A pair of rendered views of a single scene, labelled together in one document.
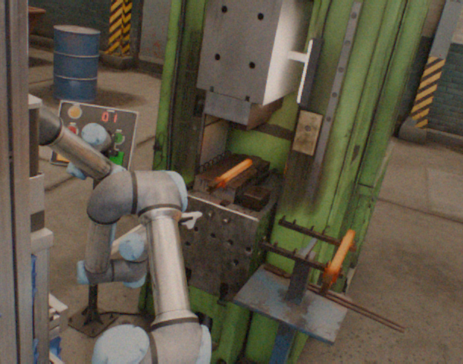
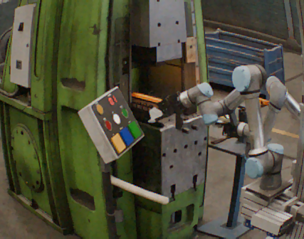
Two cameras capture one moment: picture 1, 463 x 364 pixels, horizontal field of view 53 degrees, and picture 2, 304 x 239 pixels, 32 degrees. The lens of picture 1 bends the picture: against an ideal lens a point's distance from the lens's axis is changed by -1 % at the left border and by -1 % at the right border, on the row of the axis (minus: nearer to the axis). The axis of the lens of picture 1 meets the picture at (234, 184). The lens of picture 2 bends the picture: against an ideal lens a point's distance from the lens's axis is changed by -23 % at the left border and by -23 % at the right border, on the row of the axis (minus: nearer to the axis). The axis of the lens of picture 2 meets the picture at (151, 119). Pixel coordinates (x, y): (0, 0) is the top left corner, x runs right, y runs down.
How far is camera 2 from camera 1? 335 cm
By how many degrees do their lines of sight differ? 60
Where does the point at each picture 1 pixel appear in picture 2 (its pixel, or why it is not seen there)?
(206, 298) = (185, 195)
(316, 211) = not seen: hidden behind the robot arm
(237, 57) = (169, 20)
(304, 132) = (190, 50)
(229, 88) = (169, 39)
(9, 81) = not seen: outside the picture
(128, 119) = (118, 94)
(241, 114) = (177, 52)
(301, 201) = not seen: hidden behind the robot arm
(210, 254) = (185, 162)
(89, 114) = (105, 104)
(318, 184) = (199, 78)
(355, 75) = (198, 13)
